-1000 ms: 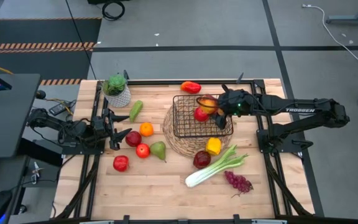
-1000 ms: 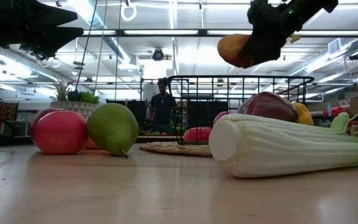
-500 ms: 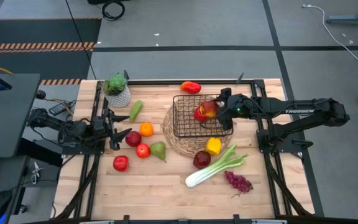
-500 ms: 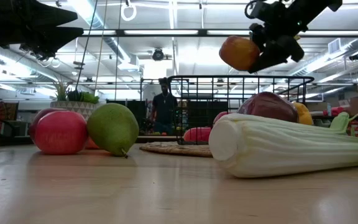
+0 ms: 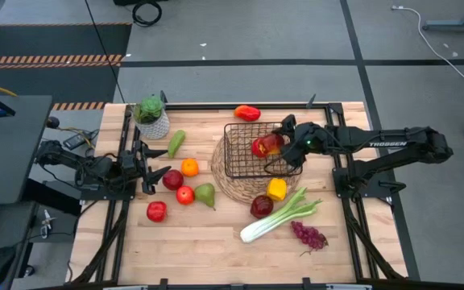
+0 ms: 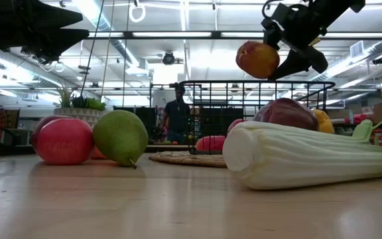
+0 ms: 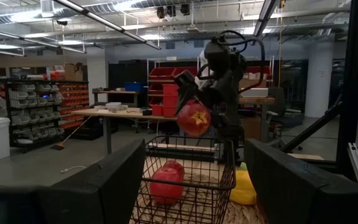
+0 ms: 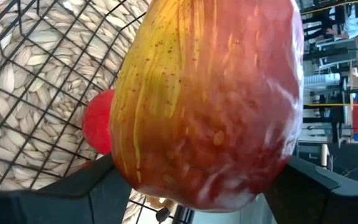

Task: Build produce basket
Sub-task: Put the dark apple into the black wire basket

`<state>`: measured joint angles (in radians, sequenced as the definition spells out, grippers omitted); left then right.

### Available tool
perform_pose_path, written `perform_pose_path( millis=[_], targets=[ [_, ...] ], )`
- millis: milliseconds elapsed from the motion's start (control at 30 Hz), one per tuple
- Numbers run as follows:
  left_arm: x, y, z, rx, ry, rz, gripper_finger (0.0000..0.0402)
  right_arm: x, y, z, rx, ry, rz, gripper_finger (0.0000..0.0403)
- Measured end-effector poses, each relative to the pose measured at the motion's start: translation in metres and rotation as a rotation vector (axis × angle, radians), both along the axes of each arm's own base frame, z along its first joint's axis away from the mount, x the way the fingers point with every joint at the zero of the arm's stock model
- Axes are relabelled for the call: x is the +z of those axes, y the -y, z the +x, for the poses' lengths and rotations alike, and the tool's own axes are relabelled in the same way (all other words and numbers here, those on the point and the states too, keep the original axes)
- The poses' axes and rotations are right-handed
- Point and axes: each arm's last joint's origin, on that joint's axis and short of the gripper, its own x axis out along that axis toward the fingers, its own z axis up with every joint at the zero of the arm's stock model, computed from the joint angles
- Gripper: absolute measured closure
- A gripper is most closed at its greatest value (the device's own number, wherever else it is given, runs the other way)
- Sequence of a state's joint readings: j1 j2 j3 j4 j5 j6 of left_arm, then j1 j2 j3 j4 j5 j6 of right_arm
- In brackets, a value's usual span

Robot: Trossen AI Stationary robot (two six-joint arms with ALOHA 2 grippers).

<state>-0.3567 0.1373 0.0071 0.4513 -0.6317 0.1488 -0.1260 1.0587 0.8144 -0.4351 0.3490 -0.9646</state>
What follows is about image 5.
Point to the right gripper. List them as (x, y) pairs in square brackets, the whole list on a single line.
[(310, 141)]

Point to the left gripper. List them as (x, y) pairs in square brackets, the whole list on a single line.
[(129, 165)]

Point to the large red apple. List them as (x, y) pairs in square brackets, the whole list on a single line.
[(276, 142)]

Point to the dark red apple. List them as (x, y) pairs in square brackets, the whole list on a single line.
[(172, 180)]

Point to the green cucumber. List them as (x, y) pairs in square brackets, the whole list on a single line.
[(176, 143)]

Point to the orange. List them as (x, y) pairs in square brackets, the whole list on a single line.
[(189, 167)]

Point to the small red apple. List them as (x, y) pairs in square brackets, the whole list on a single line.
[(185, 195)]

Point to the yellow bell pepper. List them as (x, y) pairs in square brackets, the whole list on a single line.
[(276, 189)]

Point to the red orange pepper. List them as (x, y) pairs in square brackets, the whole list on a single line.
[(247, 113)]

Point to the green pear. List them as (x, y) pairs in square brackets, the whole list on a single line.
[(205, 194)]

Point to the celery stalk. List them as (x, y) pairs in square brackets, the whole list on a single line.
[(268, 225)]

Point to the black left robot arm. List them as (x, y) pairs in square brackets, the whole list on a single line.
[(67, 159)]

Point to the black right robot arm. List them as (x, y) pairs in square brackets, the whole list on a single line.
[(389, 143)]

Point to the succulent in white patterned pot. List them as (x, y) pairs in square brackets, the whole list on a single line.
[(151, 121)]

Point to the round woven placemat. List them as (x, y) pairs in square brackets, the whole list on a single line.
[(244, 189)]

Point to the black power adapter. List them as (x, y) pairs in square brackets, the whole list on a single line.
[(77, 140)]

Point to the purple grape bunch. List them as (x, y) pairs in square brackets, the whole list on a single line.
[(308, 235)]

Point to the black round knob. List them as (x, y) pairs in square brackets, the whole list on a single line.
[(52, 122)]

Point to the white hand tool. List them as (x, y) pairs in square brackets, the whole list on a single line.
[(46, 223)]

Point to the silver aluminium strip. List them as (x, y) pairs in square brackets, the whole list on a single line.
[(349, 287), (123, 287)]

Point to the dark grey desk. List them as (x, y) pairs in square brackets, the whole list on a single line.
[(10, 161)]

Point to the black hazard striped floor mat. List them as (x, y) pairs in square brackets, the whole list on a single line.
[(55, 40)]

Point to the black aluminium table frame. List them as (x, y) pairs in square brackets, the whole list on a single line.
[(216, 106)]

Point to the grey desk leg frame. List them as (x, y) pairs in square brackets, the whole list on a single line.
[(457, 27)]

